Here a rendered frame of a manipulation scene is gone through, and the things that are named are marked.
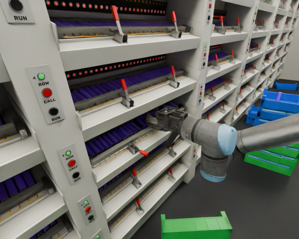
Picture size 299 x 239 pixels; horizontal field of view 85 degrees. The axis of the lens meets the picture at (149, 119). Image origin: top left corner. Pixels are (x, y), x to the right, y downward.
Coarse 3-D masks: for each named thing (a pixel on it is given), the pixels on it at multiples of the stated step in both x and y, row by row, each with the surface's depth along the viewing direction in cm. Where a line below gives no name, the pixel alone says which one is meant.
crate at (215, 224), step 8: (160, 216) 76; (224, 216) 74; (168, 224) 72; (176, 224) 72; (184, 224) 71; (192, 224) 71; (200, 224) 71; (208, 224) 71; (216, 224) 71; (224, 224) 71; (168, 232) 69; (176, 232) 69; (184, 232) 69; (192, 232) 69; (200, 232) 70; (208, 232) 70; (216, 232) 70; (224, 232) 70
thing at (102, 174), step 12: (192, 108) 88; (132, 120) 78; (156, 132) 74; (168, 132) 76; (144, 144) 67; (156, 144) 71; (120, 156) 61; (132, 156) 62; (96, 168) 55; (108, 168) 56; (120, 168) 58; (96, 180) 51; (108, 180) 57
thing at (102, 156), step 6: (180, 108) 89; (138, 132) 69; (144, 132) 70; (132, 138) 66; (138, 138) 68; (144, 138) 69; (120, 144) 62; (126, 144) 64; (108, 150) 59; (114, 150) 60; (96, 156) 56; (102, 156) 57; (108, 156) 59; (96, 162) 55
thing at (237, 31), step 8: (216, 16) 110; (224, 16) 118; (216, 24) 105; (224, 24) 114; (232, 24) 120; (240, 24) 117; (248, 24) 114; (216, 32) 90; (224, 32) 89; (232, 32) 103; (240, 32) 106; (248, 32) 116; (216, 40) 85; (224, 40) 92; (232, 40) 101
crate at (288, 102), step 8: (264, 88) 119; (264, 96) 106; (272, 96) 119; (280, 96) 117; (288, 96) 114; (296, 96) 112; (264, 104) 107; (272, 104) 105; (280, 104) 102; (288, 104) 100; (296, 104) 98; (296, 112) 100
